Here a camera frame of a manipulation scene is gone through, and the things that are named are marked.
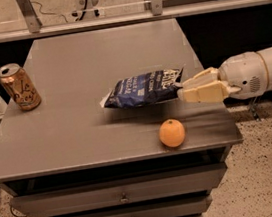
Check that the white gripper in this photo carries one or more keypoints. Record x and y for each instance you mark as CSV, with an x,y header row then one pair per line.
x,y
242,74

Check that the blue chip bag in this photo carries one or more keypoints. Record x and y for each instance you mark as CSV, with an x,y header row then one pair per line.
x,y
144,89

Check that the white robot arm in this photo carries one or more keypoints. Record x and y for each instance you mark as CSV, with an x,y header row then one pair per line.
x,y
266,55

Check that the orange fruit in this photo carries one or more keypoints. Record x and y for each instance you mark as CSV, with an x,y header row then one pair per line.
x,y
172,133

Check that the white machine base background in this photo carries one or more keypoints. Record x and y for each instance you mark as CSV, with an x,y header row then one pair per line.
x,y
82,8

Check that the gold LaCroix can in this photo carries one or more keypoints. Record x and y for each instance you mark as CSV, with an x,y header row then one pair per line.
x,y
19,86

